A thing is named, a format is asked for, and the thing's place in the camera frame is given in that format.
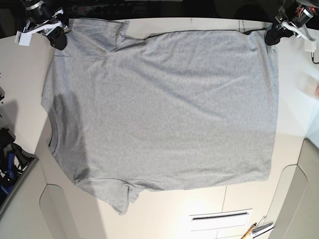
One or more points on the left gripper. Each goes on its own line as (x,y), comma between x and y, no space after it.
(287,26)

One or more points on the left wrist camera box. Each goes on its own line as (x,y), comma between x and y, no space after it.
(310,46)

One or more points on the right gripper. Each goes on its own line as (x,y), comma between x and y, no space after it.
(46,20)

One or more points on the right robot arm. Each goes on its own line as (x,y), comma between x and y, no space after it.
(39,3)

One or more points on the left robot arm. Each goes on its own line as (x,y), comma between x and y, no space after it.
(298,6)

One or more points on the blue and black equipment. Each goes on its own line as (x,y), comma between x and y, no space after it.
(13,161)

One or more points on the grey T-shirt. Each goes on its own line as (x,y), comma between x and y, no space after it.
(175,111)

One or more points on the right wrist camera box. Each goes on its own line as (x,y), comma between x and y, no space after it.
(23,39)

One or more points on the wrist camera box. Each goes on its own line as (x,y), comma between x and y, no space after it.
(23,39)
(310,46)

